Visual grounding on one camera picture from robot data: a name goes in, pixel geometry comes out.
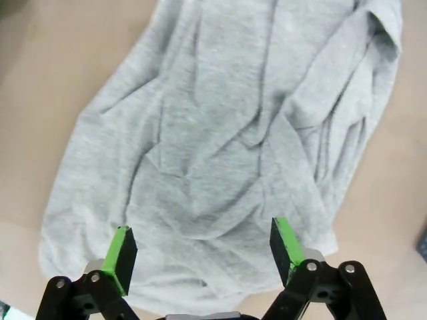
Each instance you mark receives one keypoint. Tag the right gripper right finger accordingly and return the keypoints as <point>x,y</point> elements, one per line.
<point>290,253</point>

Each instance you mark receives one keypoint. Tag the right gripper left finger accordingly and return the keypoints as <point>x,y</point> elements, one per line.
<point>116,256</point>

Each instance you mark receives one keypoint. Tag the grey knit garment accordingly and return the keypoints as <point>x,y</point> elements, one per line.
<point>213,116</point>

